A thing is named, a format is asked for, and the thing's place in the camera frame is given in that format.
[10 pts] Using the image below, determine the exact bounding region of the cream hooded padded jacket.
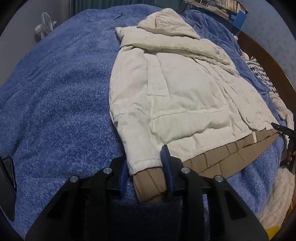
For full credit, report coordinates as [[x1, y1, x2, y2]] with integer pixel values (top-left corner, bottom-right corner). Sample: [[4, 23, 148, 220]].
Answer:
[[109, 9, 278, 202]]

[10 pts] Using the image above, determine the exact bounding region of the person's right hand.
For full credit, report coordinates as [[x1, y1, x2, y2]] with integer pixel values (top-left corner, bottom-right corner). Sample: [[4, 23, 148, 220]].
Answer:
[[280, 148, 295, 166]]

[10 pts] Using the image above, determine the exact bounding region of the white fluffy blanket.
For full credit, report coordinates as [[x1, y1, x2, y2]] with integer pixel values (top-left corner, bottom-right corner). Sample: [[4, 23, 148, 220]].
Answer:
[[259, 92, 295, 230]]

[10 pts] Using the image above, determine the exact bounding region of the striped printed cloth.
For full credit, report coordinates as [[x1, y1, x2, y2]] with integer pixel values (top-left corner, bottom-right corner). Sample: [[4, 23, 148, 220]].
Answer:
[[242, 52, 278, 96]]

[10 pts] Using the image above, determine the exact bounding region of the blue fleece bed blanket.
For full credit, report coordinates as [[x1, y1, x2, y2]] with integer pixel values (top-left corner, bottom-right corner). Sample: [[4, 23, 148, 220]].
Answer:
[[1, 4, 287, 240]]

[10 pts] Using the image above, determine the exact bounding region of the blue bookshelf with books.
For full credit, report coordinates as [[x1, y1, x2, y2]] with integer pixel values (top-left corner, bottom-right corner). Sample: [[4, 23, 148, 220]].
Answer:
[[185, 0, 248, 36]]

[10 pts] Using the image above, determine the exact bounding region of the small white fan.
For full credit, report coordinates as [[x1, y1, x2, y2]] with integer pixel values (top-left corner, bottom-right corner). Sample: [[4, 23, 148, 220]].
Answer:
[[35, 12, 57, 42]]

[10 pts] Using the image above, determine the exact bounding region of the teal curtain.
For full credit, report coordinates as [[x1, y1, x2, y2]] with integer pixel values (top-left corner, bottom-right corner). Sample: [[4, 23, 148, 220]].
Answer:
[[69, 0, 144, 17]]

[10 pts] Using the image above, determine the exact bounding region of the brown wooden bed frame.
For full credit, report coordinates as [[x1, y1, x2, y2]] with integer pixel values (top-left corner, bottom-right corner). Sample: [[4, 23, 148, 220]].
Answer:
[[237, 30, 296, 93]]

